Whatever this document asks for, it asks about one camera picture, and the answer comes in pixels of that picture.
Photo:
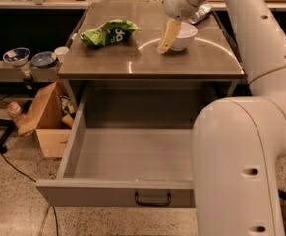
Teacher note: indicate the green rice chip bag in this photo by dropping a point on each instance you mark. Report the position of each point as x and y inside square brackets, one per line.
[110, 33]

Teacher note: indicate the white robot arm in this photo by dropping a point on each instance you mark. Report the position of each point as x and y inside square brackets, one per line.
[236, 141]

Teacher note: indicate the grey open top drawer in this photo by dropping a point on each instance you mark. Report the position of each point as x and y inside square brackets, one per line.
[105, 166]

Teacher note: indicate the white bowl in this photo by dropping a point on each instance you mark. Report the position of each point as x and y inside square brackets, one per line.
[185, 36]

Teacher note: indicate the crushed silver can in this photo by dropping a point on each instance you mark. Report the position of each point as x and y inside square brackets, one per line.
[201, 14]

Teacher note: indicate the grey metal cabinet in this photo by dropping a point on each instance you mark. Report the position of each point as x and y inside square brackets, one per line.
[134, 85]

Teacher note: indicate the white paper cup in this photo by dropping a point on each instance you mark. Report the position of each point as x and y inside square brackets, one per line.
[60, 53]

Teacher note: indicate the blue grey small bowl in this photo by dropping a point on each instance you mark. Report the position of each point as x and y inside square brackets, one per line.
[43, 59]

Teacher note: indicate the open cardboard box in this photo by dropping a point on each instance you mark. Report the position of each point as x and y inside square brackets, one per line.
[44, 118]

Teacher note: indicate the brown jar with lid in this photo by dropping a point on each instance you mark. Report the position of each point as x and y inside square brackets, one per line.
[16, 114]

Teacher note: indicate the black drawer handle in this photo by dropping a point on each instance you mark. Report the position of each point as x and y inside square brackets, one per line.
[152, 201]

